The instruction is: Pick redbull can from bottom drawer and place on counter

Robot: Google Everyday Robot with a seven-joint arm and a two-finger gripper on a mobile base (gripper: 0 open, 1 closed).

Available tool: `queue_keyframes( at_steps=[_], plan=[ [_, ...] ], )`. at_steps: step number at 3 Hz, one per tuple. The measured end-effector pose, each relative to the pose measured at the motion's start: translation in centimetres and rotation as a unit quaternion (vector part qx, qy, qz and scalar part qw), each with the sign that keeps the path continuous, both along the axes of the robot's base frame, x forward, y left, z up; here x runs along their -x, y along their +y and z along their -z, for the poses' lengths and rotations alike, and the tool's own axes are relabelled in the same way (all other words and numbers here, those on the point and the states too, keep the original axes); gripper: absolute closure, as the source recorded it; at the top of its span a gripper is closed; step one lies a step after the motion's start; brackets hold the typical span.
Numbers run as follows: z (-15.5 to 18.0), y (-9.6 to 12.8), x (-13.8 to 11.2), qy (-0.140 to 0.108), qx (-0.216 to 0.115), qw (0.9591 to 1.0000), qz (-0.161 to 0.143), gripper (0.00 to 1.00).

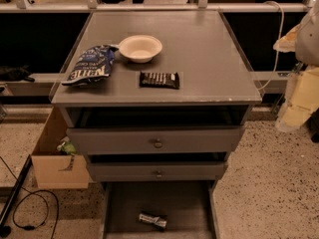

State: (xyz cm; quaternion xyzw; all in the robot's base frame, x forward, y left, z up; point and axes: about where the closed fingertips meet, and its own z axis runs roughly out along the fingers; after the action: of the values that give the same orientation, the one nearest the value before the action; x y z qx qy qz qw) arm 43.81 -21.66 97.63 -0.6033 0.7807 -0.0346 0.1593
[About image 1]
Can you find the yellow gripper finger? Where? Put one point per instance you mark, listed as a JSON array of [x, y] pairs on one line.
[[287, 43], [301, 100]]

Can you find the grey bottom drawer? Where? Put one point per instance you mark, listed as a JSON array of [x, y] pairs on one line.
[[187, 206]]

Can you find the grey top drawer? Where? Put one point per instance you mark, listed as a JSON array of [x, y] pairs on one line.
[[105, 141]]

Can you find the grey middle drawer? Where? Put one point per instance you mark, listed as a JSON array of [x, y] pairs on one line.
[[156, 171]]

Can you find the dark chocolate bar wrapper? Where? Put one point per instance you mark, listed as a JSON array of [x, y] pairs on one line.
[[159, 80]]

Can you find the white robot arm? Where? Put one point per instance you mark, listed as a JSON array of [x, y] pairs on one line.
[[307, 39]]

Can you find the silver redbull can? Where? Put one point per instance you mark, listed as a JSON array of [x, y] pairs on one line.
[[156, 221]]

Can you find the grey drawer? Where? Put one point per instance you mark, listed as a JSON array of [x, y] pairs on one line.
[[187, 206], [156, 171], [105, 141]]

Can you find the white paper bowl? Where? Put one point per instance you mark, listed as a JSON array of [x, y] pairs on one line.
[[140, 48]]

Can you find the black bag on left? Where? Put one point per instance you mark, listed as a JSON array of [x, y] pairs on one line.
[[13, 74]]

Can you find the black floor bar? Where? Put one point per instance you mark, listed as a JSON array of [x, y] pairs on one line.
[[11, 194]]

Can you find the cardboard box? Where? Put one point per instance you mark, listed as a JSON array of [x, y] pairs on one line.
[[54, 169]]

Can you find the blue chip bag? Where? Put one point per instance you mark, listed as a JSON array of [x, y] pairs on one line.
[[93, 65]]

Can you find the grey drawer cabinet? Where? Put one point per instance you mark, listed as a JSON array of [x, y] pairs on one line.
[[215, 87]]

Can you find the metal rail frame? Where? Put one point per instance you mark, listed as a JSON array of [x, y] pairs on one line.
[[80, 6]]

